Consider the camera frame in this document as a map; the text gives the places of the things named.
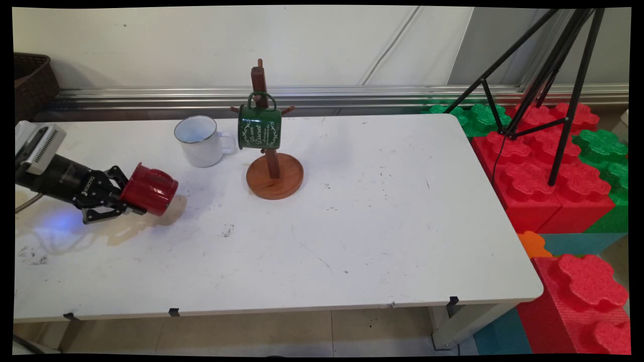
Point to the wooden mug tree stand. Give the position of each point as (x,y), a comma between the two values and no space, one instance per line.
(274,181)

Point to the brown wicker basket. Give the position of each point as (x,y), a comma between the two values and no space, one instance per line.
(32,85)

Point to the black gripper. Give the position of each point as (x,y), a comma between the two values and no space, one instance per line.
(60,178)

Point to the green enamel mug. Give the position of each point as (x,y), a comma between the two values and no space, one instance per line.
(259,131)

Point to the teal foam mat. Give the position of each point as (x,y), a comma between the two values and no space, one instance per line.
(578,244)
(503,334)

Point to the black tape tab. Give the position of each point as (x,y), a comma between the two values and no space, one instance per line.
(453,300)
(69,317)
(174,312)

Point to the white table leg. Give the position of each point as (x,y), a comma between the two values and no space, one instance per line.
(463,324)

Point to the orange foam piece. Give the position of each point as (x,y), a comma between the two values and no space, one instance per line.
(533,244)

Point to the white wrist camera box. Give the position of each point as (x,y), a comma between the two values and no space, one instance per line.
(43,146)

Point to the red foam building block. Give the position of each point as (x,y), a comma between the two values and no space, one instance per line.
(588,281)
(523,186)
(581,116)

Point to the red enamel mug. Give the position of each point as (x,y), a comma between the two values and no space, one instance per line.
(151,191)

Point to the aluminium wall rail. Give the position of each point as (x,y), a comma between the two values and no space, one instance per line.
(352,95)

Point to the white enamel mug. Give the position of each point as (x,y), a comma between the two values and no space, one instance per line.
(201,148)

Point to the green foam building block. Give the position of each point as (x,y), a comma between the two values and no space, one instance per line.
(601,146)
(483,118)

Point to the black tripod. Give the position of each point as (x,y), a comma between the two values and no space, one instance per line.
(578,85)

